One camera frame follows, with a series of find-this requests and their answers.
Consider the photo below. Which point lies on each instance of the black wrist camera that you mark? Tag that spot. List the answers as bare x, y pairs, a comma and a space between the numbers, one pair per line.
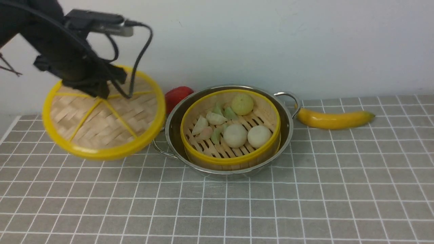
83, 22

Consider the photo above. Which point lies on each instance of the white round bun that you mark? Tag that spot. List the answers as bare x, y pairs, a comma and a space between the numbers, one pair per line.
259, 136
235, 135

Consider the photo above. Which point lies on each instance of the white dumpling centre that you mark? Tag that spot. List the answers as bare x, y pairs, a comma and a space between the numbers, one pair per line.
215, 119

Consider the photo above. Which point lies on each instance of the white dumpling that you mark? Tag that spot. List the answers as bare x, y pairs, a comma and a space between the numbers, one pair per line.
200, 125
215, 119

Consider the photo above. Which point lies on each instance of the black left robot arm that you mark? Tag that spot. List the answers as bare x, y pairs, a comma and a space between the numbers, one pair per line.
15, 14

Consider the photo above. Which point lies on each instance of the green dumpling lower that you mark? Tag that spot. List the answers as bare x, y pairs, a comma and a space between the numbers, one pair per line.
215, 136

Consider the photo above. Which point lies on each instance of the white dumpling upper left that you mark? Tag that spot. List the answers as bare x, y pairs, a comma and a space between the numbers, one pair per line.
200, 125

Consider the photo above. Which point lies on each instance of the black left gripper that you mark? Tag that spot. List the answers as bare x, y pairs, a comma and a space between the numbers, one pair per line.
60, 56

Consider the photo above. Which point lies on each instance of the red bell pepper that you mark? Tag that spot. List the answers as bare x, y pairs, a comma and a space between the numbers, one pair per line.
175, 96

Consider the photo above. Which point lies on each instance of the bamboo steamer basket yellow rim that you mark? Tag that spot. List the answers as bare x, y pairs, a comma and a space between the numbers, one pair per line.
221, 157

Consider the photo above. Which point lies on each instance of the yellow-green round bun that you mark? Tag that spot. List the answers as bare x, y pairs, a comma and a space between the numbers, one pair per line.
242, 104

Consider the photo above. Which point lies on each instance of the white round bun right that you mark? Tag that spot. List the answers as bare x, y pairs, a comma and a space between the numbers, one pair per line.
259, 136

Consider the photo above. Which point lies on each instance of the pink dumpling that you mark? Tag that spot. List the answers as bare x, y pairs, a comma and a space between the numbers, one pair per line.
205, 134

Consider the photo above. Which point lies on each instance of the yellow banana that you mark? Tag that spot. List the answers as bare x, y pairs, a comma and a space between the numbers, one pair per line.
330, 121

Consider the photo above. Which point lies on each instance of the green dumpling top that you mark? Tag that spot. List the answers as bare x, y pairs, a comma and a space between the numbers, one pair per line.
218, 109

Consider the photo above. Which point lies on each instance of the green dumpling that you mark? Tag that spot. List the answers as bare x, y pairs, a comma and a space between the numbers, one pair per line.
229, 114
215, 136
218, 109

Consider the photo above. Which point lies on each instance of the grey checked tablecloth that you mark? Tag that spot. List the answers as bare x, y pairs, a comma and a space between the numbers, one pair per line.
370, 185

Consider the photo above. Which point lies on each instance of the woven bamboo steamer lid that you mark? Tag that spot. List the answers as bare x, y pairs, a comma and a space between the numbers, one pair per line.
105, 129

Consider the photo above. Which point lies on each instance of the white round bun left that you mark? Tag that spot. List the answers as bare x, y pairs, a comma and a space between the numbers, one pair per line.
235, 135

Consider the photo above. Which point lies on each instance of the stainless steel pot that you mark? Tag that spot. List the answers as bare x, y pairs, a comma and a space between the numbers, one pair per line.
288, 106

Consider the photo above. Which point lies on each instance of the green dumpling right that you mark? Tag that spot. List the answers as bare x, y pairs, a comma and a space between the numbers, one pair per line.
229, 114

